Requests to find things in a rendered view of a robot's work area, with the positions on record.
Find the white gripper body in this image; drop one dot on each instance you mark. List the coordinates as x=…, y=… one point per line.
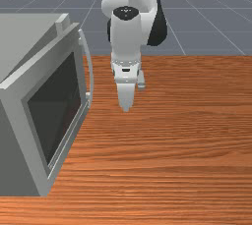
x=126, y=81

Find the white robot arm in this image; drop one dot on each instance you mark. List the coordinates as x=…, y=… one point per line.
x=126, y=29

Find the grey microwave oven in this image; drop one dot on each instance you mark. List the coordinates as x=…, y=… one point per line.
x=39, y=104

